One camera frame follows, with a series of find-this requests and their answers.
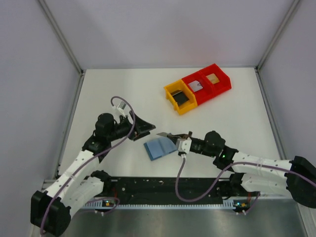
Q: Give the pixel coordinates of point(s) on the black credit card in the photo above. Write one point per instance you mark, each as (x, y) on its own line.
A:
(164, 134)

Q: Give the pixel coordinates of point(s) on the gold card in red bin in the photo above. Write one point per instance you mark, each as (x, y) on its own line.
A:
(213, 78)

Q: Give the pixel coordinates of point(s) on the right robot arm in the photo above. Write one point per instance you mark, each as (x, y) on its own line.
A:
(289, 178)

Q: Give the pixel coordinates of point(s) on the far red plastic bin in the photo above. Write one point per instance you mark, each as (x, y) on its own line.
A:
(219, 81)

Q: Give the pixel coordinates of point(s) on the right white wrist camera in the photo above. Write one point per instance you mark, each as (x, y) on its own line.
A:
(183, 146)

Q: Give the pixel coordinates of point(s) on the yellow plastic bin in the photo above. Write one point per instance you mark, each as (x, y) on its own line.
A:
(180, 85)

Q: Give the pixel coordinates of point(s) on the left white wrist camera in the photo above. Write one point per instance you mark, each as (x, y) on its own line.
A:
(120, 107)

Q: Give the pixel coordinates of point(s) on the black card in yellow bin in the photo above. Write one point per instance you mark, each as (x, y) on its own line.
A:
(179, 97)

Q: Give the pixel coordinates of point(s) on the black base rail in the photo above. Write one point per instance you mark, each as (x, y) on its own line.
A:
(161, 191)

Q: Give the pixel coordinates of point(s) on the silver card in red bin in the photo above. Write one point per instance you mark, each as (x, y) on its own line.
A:
(195, 86)

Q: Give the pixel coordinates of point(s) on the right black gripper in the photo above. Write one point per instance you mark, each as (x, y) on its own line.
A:
(181, 137)

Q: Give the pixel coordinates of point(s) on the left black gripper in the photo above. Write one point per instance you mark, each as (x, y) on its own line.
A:
(135, 127)

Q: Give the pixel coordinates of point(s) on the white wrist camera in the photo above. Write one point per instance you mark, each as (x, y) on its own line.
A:
(183, 146)
(120, 107)

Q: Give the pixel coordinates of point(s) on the middle red plastic bin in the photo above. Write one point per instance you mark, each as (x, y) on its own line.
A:
(203, 95)

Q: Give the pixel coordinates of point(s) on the red plastic bin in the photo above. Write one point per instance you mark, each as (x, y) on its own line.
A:
(219, 81)
(203, 95)

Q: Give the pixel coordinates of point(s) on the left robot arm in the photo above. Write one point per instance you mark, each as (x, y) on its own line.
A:
(53, 208)

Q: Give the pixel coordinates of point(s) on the blue leather card holder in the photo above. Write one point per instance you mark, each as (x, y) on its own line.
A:
(159, 147)

